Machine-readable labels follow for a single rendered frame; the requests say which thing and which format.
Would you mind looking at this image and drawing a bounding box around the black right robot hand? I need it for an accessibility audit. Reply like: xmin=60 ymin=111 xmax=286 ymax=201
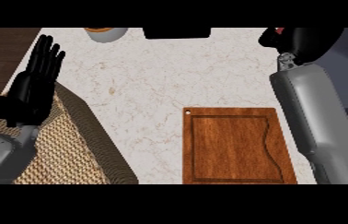
xmin=256 ymin=27 xmax=346 ymax=66

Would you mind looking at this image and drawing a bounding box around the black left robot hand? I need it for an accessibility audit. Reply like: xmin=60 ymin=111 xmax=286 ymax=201
xmin=0 ymin=34 xmax=67 ymax=128

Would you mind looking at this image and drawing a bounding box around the grey pot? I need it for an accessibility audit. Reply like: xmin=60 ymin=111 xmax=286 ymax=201
xmin=82 ymin=27 xmax=131 ymax=44

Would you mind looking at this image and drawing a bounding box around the brown wooden cutting board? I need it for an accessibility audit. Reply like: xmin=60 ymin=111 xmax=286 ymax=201
xmin=181 ymin=106 xmax=299 ymax=185

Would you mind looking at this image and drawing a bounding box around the woven wicker basket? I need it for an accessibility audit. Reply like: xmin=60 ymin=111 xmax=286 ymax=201
xmin=0 ymin=82 xmax=140 ymax=185

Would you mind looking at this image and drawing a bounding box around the black appliance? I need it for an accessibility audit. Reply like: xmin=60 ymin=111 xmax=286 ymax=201
xmin=141 ymin=27 xmax=213 ymax=41

